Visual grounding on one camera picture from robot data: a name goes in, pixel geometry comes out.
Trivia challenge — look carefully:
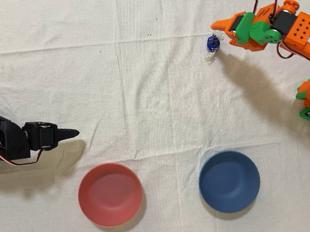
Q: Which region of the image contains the blue candy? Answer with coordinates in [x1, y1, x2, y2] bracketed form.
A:
[200, 28, 229, 65]

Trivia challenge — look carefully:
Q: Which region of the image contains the red bowl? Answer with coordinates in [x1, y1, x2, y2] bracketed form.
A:
[74, 159, 147, 231]

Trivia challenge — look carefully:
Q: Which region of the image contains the blue bowl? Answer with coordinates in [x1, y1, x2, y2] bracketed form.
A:
[195, 146, 264, 217]

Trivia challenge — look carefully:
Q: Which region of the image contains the white creased tablecloth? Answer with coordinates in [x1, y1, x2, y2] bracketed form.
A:
[0, 0, 310, 232]

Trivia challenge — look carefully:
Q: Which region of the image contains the red white black servo cable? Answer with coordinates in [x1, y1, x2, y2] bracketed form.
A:
[0, 139, 46, 168]

